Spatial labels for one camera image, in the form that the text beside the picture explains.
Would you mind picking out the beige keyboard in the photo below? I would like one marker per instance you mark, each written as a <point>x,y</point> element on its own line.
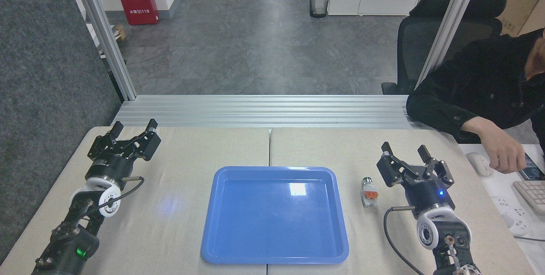
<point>532,194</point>

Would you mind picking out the person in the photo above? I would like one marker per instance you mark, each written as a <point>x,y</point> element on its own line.
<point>477,83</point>

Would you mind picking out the person's forearm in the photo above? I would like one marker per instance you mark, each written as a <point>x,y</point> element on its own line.
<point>438,111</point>

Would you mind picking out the blue plastic tray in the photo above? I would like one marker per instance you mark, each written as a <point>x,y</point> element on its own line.
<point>272,224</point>

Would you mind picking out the silver aluminium rail frame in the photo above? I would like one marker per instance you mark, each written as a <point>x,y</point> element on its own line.
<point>264,111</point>

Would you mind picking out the black office chair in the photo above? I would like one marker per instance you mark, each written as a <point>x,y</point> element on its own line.
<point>419,41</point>

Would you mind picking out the silver aluminium post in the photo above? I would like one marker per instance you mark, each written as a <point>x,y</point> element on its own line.
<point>449,24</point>
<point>106,36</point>

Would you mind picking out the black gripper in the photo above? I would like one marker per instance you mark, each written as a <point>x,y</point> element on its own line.
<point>428,192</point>
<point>111,167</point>

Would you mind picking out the brown cardboard box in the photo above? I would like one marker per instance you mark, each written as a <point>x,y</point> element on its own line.
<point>521,0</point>

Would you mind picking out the mesh waste bin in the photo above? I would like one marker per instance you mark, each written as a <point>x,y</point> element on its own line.
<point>319,3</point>

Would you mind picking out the switch part with orange clip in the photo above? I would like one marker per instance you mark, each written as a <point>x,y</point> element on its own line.
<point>369,193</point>

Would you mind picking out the grey felt partition panel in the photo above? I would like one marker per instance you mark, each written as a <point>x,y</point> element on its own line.
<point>47,96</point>

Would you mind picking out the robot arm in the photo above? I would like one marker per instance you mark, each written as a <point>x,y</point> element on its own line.
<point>453,241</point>
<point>68,245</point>

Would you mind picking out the person's hand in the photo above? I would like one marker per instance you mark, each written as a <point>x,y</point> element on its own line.
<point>506,153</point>

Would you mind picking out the white power strip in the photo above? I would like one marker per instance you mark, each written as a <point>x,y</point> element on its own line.
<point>513,215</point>

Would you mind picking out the black smartphone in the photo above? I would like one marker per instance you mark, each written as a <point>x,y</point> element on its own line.
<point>534,172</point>

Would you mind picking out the white computer mouse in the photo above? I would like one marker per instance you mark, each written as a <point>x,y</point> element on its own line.
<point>479,163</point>

